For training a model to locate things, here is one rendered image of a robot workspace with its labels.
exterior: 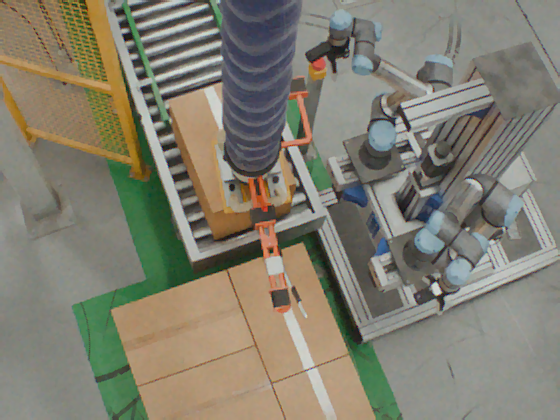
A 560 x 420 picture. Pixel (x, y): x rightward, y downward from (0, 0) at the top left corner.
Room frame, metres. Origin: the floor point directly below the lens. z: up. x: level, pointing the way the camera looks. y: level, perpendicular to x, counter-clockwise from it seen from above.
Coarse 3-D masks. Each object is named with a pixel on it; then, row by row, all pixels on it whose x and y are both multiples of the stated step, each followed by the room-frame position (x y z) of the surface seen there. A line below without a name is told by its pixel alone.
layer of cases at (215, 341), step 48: (192, 288) 0.84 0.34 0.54; (240, 288) 0.88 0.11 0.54; (288, 288) 0.92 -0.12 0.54; (144, 336) 0.57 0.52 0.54; (192, 336) 0.61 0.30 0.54; (240, 336) 0.65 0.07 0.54; (288, 336) 0.69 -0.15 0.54; (336, 336) 0.72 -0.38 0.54; (144, 384) 0.34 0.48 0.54; (192, 384) 0.38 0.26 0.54; (240, 384) 0.42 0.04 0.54; (288, 384) 0.46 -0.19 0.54; (336, 384) 0.49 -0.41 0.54
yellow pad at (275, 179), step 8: (280, 152) 1.37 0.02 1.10; (280, 160) 1.34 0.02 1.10; (272, 176) 1.25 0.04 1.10; (280, 176) 1.26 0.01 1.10; (272, 184) 1.22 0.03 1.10; (280, 184) 1.22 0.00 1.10; (288, 184) 1.23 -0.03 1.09; (272, 192) 1.18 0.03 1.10; (288, 192) 1.20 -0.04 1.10; (288, 200) 1.16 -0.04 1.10
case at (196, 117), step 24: (192, 96) 1.65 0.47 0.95; (216, 96) 1.67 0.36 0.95; (192, 120) 1.53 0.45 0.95; (216, 120) 1.55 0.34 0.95; (192, 144) 1.41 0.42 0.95; (192, 168) 1.34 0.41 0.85; (288, 168) 1.37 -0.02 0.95; (216, 192) 1.20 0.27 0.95; (216, 216) 1.11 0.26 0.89; (240, 216) 1.17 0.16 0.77
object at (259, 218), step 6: (270, 204) 1.08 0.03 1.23; (252, 210) 1.04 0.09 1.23; (258, 210) 1.05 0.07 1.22; (270, 210) 1.06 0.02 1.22; (252, 216) 1.02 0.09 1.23; (258, 216) 1.02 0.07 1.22; (264, 216) 1.03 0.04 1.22; (270, 216) 1.03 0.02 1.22; (276, 216) 1.03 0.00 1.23; (252, 222) 1.00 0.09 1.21; (258, 222) 1.00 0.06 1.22; (264, 222) 1.00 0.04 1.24; (270, 222) 1.00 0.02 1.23; (276, 222) 1.02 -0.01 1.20; (258, 228) 0.99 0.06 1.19
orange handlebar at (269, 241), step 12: (300, 96) 1.60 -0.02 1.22; (300, 108) 1.54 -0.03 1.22; (288, 144) 1.36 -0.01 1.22; (300, 144) 1.38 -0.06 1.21; (252, 180) 1.18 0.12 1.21; (252, 192) 1.12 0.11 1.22; (264, 192) 1.13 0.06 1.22; (264, 240) 0.93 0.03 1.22; (276, 240) 0.94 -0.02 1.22; (264, 252) 0.88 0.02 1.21; (276, 252) 0.89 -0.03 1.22
